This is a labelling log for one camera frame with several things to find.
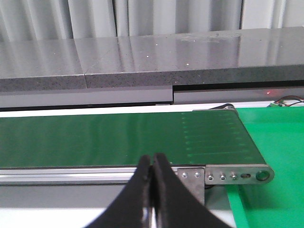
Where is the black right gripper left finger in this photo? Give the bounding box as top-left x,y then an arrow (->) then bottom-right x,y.
87,155 -> 152,228

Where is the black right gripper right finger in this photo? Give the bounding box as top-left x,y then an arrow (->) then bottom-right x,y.
153,153 -> 229,228

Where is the green conveyor belt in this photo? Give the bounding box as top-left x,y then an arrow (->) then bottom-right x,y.
0,110 -> 265,168

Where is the grey cabinet front panel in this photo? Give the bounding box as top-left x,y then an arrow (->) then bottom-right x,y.
0,85 -> 304,108

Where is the bright green plastic tray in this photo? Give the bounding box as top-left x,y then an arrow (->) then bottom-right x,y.
226,107 -> 304,228

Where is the dark granite counter slab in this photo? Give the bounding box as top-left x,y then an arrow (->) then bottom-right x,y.
0,27 -> 304,92

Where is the white pleated curtain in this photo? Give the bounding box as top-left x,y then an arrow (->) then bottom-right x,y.
0,0 -> 304,42

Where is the steel conveyor end bracket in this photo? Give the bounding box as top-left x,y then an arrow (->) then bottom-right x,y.
172,164 -> 275,205

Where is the aluminium conveyor side rail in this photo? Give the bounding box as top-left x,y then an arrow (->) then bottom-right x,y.
0,167 -> 136,185

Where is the green circuit board with wires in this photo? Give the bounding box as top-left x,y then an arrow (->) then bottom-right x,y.
268,95 -> 304,107

